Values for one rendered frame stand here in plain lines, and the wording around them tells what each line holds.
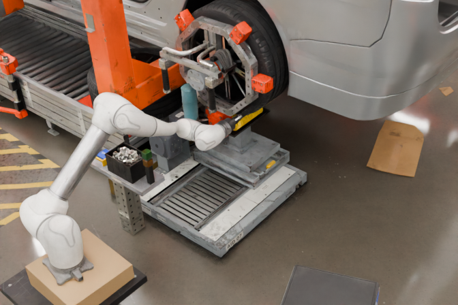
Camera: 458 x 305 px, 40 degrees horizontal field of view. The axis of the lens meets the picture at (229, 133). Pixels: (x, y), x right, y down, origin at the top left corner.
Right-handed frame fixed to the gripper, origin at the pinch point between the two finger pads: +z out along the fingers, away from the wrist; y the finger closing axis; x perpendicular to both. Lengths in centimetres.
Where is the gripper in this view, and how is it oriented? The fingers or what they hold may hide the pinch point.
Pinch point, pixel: (249, 109)
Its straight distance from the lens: 352.1
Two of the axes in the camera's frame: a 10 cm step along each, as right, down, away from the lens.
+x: -5.7, -8.2, -0.1
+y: 5.0, -3.4, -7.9
